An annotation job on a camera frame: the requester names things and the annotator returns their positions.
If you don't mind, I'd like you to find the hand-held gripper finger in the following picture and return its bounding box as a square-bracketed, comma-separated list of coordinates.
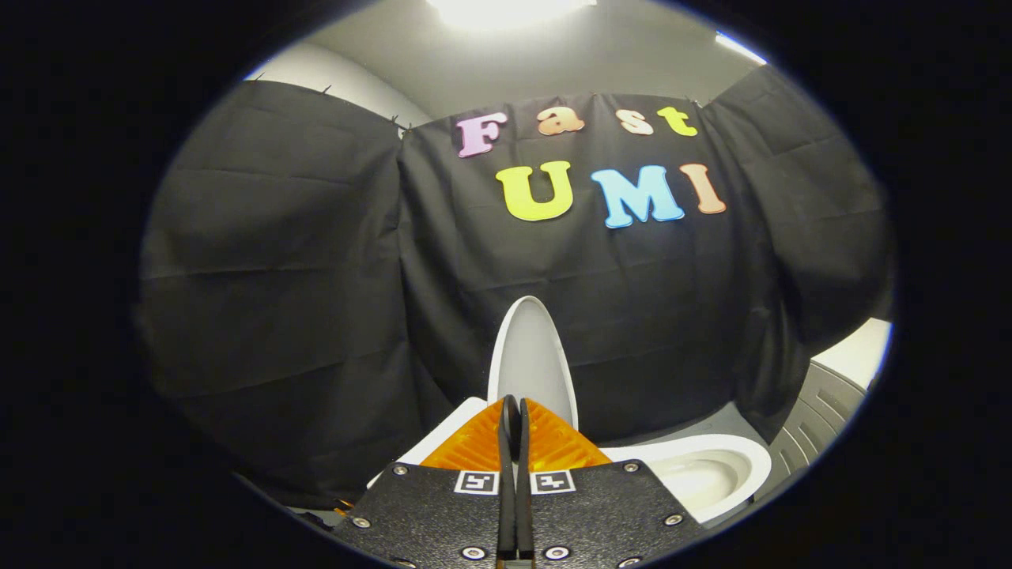
[336, 395, 516, 569]
[515, 395, 704, 569]

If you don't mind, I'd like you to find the white toilet lid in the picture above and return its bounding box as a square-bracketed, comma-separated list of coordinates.
[486, 296, 580, 431]

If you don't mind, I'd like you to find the white ceramic toilet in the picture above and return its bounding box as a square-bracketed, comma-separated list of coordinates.
[368, 395, 772, 526]

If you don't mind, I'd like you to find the black backdrop cloth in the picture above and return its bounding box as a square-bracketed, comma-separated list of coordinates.
[138, 63, 894, 511]

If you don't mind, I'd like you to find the white drawer cabinet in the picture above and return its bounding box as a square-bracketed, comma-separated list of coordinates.
[755, 316, 894, 503]

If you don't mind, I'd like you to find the large ceiling light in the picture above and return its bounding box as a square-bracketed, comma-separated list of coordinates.
[427, 0, 598, 32]

